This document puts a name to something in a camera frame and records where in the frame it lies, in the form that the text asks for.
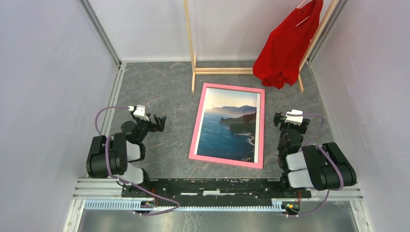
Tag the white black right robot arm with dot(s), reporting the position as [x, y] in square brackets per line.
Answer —
[319, 167]

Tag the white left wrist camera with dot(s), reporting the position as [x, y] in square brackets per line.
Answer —
[138, 112]

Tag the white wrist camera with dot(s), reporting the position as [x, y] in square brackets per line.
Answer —
[294, 117]
[138, 112]

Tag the wooden clothes rack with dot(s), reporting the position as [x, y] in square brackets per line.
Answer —
[329, 17]

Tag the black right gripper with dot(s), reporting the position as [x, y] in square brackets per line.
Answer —
[281, 119]

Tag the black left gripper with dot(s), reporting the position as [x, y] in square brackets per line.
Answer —
[154, 127]

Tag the red t-shirt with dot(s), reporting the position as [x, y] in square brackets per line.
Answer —
[278, 62]

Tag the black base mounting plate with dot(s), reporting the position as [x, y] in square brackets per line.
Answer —
[214, 192]

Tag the pink wooden picture frame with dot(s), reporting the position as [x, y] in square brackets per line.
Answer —
[194, 141]

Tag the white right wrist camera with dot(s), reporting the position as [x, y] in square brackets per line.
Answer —
[294, 117]

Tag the seascape photo print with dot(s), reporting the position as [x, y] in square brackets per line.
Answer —
[227, 128]

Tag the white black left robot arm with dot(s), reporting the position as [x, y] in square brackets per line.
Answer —
[113, 157]

